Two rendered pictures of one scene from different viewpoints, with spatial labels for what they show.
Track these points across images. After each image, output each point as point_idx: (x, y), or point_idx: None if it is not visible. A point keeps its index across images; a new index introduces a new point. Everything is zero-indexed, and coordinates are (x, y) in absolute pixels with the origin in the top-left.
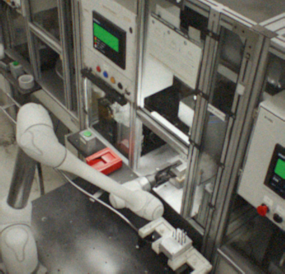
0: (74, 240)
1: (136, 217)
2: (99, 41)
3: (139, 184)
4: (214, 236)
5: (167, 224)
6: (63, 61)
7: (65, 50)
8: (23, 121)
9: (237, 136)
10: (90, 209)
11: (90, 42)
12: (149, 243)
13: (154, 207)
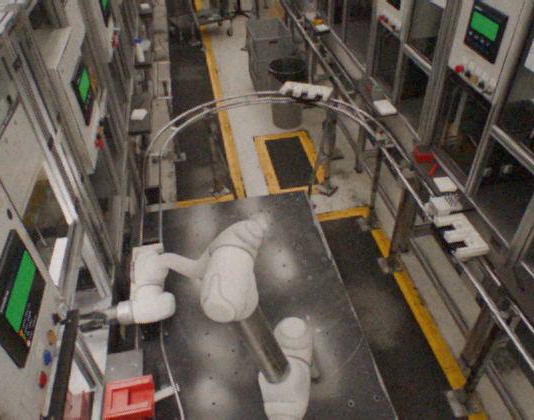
0: (224, 374)
1: None
2: (25, 320)
3: (133, 301)
4: (112, 248)
5: (131, 296)
6: None
7: None
8: (244, 265)
9: (67, 130)
10: (179, 412)
11: (14, 386)
12: None
13: (148, 250)
